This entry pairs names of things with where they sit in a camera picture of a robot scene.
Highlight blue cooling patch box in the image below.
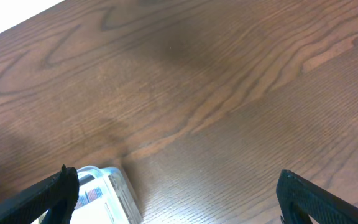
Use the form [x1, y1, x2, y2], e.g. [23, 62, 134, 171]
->
[75, 187, 103, 210]

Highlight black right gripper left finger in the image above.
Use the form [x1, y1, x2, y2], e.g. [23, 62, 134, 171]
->
[0, 166, 80, 223]

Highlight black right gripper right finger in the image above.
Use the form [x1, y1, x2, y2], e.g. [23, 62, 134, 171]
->
[276, 169, 358, 224]

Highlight clear plastic container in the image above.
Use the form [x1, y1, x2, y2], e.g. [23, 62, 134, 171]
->
[31, 165, 143, 224]

